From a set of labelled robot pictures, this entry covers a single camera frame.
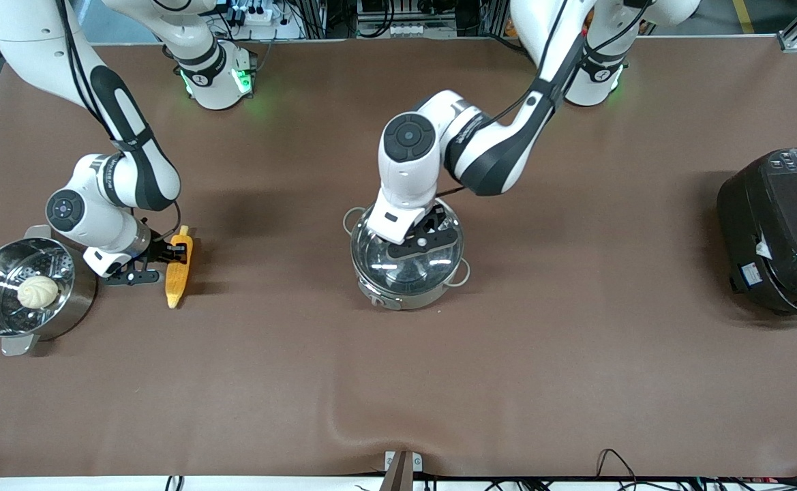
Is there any round glass pot lid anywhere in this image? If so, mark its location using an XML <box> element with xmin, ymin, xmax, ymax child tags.
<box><xmin>351</xmin><ymin>203</ymin><xmax>466</xmax><ymax>286</ymax></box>

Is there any yellow corn cob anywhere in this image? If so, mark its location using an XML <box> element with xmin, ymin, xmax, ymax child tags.
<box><xmin>165</xmin><ymin>225</ymin><xmax>195</xmax><ymax>310</ymax></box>

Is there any grey electric cooking pot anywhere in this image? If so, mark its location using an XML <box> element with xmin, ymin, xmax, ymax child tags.
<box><xmin>342</xmin><ymin>205</ymin><xmax>471</xmax><ymax>312</ymax></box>

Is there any white steamed bun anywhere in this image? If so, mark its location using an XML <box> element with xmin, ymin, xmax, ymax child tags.
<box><xmin>17</xmin><ymin>276</ymin><xmax>59</xmax><ymax>309</ymax></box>

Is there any metal table edge clamp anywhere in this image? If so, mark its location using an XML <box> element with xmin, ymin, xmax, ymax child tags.
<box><xmin>384</xmin><ymin>449</ymin><xmax>424</xmax><ymax>491</ymax></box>

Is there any white power strip with plugs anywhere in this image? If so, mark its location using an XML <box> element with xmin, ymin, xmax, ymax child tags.
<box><xmin>229</xmin><ymin>2</ymin><xmax>284</xmax><ymax>25</ymax></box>

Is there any black rice cooker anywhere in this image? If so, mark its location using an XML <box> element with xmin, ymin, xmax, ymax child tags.
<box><xmin>717</xmin><ymin>147</ymin><xmax>797</xmax><ymax>323</ymax></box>

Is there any black looped floor cable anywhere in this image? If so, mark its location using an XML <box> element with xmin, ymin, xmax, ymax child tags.
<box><xmin>596</xmin><ymin>448</ymin><xmax>639</xmax><ymax>482</ymax></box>

